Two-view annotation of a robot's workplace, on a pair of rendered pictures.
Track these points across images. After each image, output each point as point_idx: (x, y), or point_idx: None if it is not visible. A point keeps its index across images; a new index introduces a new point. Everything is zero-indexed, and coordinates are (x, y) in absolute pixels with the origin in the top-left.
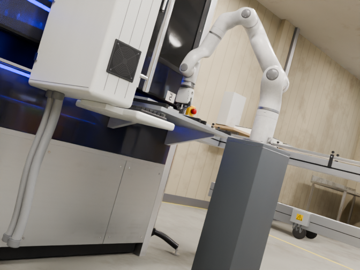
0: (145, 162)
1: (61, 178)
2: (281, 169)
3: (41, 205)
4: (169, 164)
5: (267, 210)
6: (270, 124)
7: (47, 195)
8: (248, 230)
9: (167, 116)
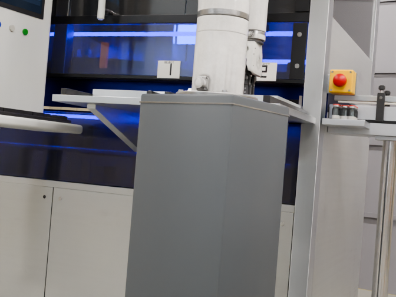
0: None
1: (84, 233)
2: (210, 138)
3: (65, 269)
4: (306, 204)
5: (192, 247)
6: (198, 45)
7: (69, 257)
8: (145, 291)
9: (121, 106)
